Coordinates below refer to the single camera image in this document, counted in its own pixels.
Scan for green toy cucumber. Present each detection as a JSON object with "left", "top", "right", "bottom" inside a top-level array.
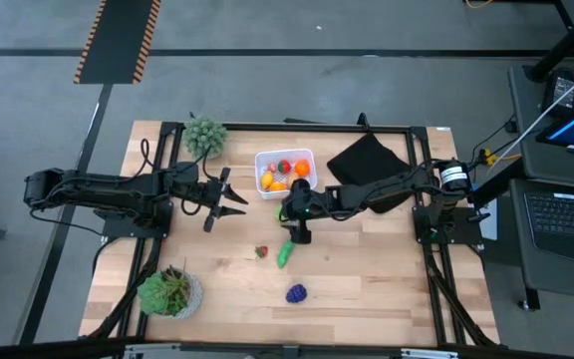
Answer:
[{"left": 276, "top": 239, "right": 297, "bottom": 269}]

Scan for black aluminium table frame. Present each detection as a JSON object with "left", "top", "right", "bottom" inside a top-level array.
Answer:
[{"left": 80, "top": 121, "right": 500, "bottom": 348}]

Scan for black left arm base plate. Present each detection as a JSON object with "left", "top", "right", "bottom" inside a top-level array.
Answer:
[{"left": 92, "top": 198, "right": 173, "bottom": 239}]

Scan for black stand leg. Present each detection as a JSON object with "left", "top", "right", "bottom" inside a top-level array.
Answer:
[{"left": 523, "top": 0, "right": 574, "bottom": 84}]

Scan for white plastic mesh basket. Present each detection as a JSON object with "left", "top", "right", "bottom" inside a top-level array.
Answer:
[{"left": 254, "top": 148, "right": 318, "bottom": 200}]

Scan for spiky pale green plant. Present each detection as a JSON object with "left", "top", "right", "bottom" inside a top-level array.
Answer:
[{"left": 182, "top": 115, "right": 229, "bottom": 160}]

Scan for black side desk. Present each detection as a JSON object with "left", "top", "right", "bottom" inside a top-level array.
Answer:
[{"left": 508, "top": 64, "right": 574, "bottom": 303}]

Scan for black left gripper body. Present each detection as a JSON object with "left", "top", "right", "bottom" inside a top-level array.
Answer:
[{"left": 186, "top": 167, "right": 231, "bottom": 233}]

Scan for yellow cable plug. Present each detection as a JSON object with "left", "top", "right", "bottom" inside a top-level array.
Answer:
[{"left": 480, "top": 148, "right": 523, "bottom": 167}]

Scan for white and blue box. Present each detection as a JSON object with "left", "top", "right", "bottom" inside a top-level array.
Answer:
[{"left": 470, "top": 181, "right": 498, "bottom": 241}]

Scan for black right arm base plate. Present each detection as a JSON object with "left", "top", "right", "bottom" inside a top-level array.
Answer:
[{"left": 412, "top": 206, "right": 485, "bottom": 245}]

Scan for black mat with striped edges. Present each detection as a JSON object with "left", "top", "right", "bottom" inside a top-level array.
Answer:
[{"left": 72, "top": 0, "right": 162, "bottom": 85}]

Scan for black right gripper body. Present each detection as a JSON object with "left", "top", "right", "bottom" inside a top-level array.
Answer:
[{"left": 280, "top": 179, "right": 328, "bottom": 245}]

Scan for dark grey laptop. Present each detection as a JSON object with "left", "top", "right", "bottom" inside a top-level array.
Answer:
[{"left": 523, "top": 191, "right": 574, "bottom": 265}]

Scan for purple toy grape bunch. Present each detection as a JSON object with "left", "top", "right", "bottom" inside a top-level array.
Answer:
[{"left": 285, "top": 283, "right": 309, "bottom": 304}]

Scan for white cable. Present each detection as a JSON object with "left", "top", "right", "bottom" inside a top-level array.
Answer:
[{"left": 485, "top": 59, "right": 574, "bottom": 174}]

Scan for green succulent in white pot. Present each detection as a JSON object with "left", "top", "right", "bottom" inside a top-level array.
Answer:
[{"left": 136, "top": 265, "right": 204, "bottom": 320}]

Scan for black folded cloth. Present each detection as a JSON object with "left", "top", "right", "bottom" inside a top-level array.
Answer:
[{"left": 326, "top": 132, "right": 421, "bottom": 214}]

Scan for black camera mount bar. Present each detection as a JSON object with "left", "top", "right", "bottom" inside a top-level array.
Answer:
[{"left": 0, "top": 337, "right": 574, "bottom": 359}]

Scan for black power adapter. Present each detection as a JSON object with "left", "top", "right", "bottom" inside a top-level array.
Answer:
[{"left": 540, "top": 67, "right": 574, "bottom": 119}]

